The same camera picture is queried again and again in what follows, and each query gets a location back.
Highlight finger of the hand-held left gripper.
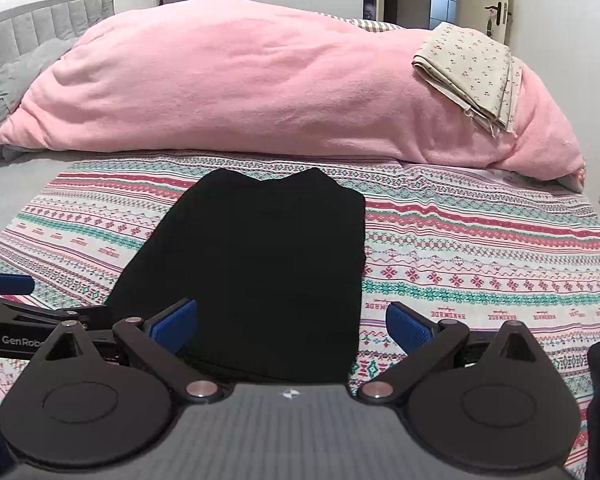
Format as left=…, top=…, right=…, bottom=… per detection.
left=0, top=295, right=115, bottom=335
left=0, top=270, right=36, bottom=297

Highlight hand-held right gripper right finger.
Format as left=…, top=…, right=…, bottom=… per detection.
left=356, top=301, right=540, bottom=404

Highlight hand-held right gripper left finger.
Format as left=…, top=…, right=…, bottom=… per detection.
left=31, top=298, right=227, bottom=404

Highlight black pants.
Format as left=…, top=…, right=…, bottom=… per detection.
left=104, top=167, right=367, bottom=383

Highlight grey bed sheet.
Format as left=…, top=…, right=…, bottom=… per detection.
left=0, top=147, right=78, bottom=258

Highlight patterned striped blanket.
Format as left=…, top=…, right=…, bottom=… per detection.
left=0, top=152, right=600, bottom=480

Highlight grey pillow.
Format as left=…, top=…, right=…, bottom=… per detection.
left=0, top=37, right=83, bottom=137

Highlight grey padded headboard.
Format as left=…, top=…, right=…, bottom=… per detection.
left=0, top=0, right=117, bottom=63

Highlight pink duvet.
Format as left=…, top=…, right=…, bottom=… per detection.
left=0, top=2, right=587, bottom=183

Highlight folded floral cloth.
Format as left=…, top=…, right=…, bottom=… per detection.
left=411, top=22, right=525, bottom=138

